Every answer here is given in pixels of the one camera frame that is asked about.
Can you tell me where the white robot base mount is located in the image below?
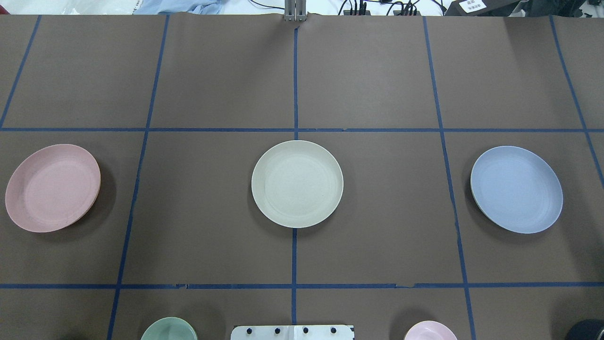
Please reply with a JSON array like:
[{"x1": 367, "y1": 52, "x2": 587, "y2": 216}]
[{"x1": 230, "y1": 324, "x2": 355, "y2": 340}]

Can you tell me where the pink bowl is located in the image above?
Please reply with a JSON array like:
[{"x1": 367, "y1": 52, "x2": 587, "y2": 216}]
[{"x1": 403, "y1": 320, "x2": 457, "y2": 340}]

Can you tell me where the light blue cloth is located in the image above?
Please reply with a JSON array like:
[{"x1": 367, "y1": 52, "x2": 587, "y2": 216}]
[{"x1": 133, "y1": 0, "x2": 223, "y2": 15}]

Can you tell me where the metal camera pole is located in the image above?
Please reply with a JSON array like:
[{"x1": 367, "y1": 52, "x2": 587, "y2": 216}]
[{"x1": 284, "y1": 0, "x2": 308, "y2": 22}]

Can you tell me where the green bowl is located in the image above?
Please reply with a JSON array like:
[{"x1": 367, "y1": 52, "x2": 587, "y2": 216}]
[{"x1": 141, "y1": 317, "x2": 198, "y2": 340}]

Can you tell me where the black device with label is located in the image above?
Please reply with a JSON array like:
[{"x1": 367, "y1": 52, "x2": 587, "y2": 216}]
[{"x1": 444, "y1": 0, "x2": 531, "y2": 17}]

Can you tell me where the cream plate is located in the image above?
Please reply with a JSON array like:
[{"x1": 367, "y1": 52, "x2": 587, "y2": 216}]
[{"x1": 251, "y1": 140, "x2": 344, "y2": 229}]

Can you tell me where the blue plate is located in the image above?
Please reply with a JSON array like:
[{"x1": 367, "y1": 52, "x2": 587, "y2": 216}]
[{"x1": 470, "y1": 145, "x2": 564, "y2": 234}]

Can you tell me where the black cables bundle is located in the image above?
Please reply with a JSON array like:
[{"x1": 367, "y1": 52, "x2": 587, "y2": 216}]
[{"x1": 249, "y1": 0, "x2": 446, "y2": 16}]

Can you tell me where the pink plate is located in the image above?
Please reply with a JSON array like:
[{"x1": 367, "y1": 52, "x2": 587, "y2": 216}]
[{"x1": 5, "y1": 144, "x2": 101, "y2": 233}]

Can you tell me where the dark blue cooking pot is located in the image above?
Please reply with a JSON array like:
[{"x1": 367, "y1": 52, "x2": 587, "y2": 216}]
[{"x1": 565, "y1": 319, "x2": 604, "y2": 340}]

